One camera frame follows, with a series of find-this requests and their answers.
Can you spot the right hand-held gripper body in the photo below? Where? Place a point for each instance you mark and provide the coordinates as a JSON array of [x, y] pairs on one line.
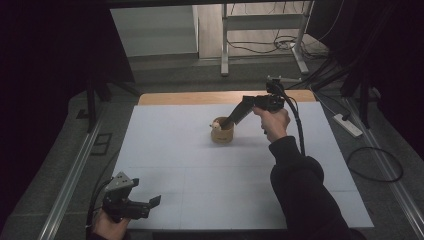
[[270, 100]]

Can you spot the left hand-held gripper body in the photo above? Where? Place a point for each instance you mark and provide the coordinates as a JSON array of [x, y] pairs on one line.
[[121, 205]]

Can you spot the wooden cup with animal figure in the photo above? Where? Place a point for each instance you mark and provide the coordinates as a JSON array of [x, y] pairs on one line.
[[222, 136]]

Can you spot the person's right hand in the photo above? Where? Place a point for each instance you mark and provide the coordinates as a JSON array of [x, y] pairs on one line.
[[275, 123]]

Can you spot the person's left hand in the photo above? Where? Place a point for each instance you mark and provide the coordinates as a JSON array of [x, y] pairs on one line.
[[108, 228]]

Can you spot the white table mat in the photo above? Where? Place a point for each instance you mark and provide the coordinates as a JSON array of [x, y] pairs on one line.
[[200, 186]]

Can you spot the white metal stand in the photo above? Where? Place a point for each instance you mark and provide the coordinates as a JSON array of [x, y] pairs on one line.
[[263, 22]]

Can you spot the black plug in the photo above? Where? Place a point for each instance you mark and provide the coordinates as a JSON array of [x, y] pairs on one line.
[[346, 116]]

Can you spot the white power strip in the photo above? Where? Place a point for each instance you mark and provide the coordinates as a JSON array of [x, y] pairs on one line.
[[348, 126]]

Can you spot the black tripod stand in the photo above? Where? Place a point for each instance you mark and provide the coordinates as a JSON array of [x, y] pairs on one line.
[[91, 103], [363, 96]]

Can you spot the white panel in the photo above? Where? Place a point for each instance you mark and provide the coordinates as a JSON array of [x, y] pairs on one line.
[[153, 30]]

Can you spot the dark curtain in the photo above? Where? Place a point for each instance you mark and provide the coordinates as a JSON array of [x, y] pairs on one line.
[[393, 50], [43, 66]]

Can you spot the aluminium rail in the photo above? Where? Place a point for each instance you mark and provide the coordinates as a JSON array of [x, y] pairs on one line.
[[70, 186], [393, 181]]

